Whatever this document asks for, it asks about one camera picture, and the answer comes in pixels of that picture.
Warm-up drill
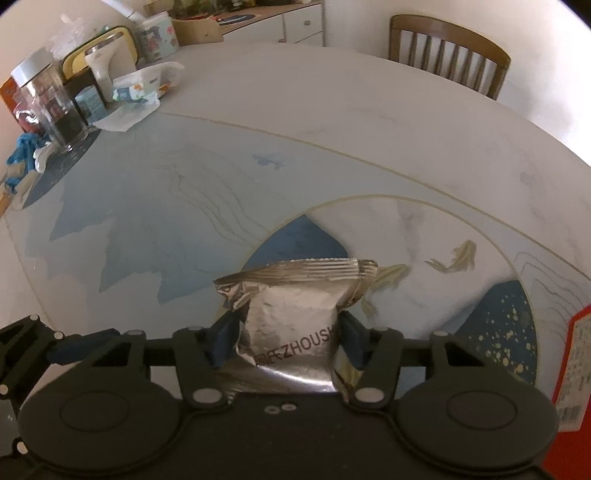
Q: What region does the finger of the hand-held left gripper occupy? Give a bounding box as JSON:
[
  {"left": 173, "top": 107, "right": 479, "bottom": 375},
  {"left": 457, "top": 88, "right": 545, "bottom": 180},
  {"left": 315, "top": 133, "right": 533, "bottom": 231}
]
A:
[
  {"left": 0, "top": 406, "right": 29, "bottom": 465},
  {"left": 0, "top": 315, "right": 124, "bottom": 403}
]

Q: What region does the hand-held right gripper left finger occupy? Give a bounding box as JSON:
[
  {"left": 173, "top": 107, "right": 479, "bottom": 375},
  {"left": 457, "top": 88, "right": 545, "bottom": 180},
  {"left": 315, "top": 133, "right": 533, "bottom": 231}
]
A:
[{"left": 90, "top": 316, "right": 242, "bottom": 410}]

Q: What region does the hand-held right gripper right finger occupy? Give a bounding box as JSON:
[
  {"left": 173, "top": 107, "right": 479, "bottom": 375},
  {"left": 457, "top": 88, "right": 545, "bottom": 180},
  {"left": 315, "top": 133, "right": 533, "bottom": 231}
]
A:
[{"left": 338, "top": 314, "right": 498, "bottom": 410}]

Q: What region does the gold foil packet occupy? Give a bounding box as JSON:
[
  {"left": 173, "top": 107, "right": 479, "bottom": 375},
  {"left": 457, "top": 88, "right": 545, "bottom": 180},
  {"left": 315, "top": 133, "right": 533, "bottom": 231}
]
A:
[{"left": 213, "top": 257, "right": 379, "bottom": 394}]

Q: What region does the red cardboard box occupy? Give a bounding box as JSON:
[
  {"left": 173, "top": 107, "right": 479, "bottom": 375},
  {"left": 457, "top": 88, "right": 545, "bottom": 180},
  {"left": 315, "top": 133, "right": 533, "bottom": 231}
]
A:
[{"left": 545, "top": 305, "right": 591, "bottom": 480}]

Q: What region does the blue cloth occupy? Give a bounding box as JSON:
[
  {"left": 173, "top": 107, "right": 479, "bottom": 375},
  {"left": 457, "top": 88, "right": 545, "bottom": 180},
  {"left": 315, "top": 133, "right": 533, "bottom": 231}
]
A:
[{"left": 6, "top": 134, "right": 52, "bottom": 168}]

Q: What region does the white tissue sheet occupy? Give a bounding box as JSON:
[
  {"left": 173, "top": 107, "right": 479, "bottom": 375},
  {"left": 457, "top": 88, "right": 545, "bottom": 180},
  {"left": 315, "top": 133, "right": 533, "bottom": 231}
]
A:
[{"left": 95, "top": 99, "right": 162, "bottom": 133}]

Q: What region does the glass jar with grey lid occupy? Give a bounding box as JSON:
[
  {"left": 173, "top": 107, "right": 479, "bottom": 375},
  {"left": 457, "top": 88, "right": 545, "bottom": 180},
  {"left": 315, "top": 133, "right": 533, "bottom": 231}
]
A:
[{"left": 10, "top": 48, "right": 100, "bottom": 153}]

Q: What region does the small blue carton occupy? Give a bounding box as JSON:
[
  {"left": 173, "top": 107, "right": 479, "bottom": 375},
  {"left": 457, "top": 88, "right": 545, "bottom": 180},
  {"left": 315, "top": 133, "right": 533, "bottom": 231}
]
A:
[{"left": 74, "top": 85, "right": 110, "bottom": 126}]

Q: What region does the white tissue pack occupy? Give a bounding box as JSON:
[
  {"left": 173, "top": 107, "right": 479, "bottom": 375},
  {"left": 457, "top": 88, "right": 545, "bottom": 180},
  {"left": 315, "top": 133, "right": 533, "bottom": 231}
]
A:
[{"left": 111, "top": 62, "right": 185, "bottom": 104}]

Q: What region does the yellow rimmed container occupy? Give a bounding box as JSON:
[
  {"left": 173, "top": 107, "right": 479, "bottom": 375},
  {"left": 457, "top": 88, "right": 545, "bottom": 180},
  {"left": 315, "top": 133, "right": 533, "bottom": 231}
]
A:
[{"left": 62, "top": 27, "right": 139, "bottom": 80}]

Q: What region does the brown wooden chair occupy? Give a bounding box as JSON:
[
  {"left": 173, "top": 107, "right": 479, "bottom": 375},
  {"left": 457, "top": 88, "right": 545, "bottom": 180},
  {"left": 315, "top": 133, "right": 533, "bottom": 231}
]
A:
[{"left": 388, "top": 14, "right": 512, "bottom": 101}]

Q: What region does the white sideboard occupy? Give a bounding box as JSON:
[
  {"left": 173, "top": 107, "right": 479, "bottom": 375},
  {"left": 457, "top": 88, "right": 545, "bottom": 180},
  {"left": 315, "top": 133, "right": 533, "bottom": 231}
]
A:
[{"left": 217, "top": 0, "right": 326, "bottom": 47}]

